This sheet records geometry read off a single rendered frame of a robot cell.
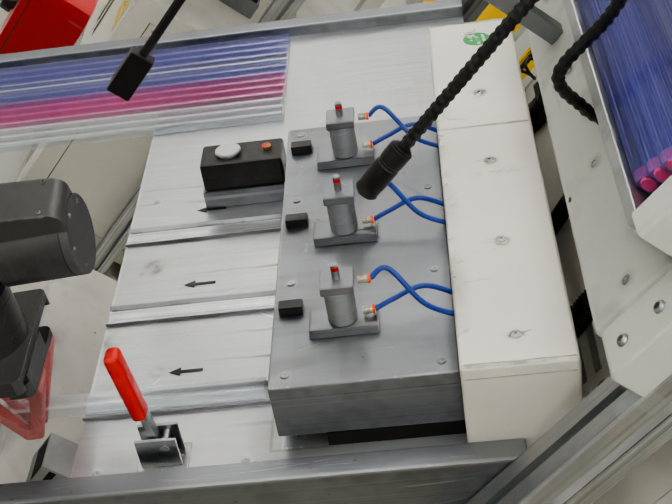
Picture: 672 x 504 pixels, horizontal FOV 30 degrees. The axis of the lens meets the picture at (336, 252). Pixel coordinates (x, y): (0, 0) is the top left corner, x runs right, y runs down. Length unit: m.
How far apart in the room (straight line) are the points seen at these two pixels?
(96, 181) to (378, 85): 1.28
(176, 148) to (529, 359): 0.55
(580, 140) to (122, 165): 1.65
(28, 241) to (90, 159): 1.64
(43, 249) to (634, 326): 0.39
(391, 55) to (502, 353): 0.59
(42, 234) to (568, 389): 0.37
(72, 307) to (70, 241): 0.76
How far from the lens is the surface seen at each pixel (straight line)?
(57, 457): 1.38
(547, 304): 0.88
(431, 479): 0.88
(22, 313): 0.95
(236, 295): 1.06
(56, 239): 0.85
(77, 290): 1.63
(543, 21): 1.06
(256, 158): 1.14
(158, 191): 1.21
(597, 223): 0.86
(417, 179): 1.05
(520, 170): 1.01
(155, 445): 0.91
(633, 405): 0.79
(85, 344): 1.58
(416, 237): 0.99
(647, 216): 0.74
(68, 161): 2.51
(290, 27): 1.43
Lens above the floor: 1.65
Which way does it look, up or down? 30 degrees down
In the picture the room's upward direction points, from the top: 41 degrees clockwise
